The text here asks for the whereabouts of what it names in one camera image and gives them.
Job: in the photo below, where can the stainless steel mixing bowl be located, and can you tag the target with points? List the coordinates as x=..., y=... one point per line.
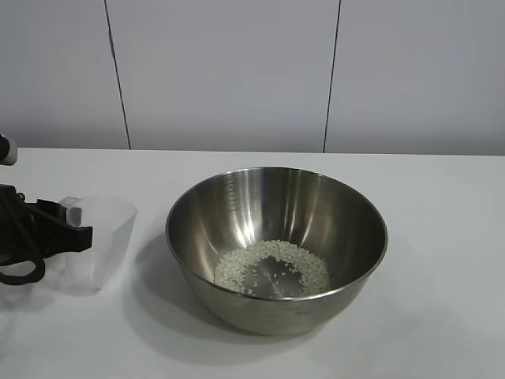
x=335, y=245

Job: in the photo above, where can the clear plastic measuring cup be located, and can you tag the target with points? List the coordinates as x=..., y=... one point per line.
x=110, y=237

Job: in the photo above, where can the white rice grains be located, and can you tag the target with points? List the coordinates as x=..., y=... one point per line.
x=236, y=264

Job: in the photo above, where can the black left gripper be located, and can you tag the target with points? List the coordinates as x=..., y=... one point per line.
x=59, y=239

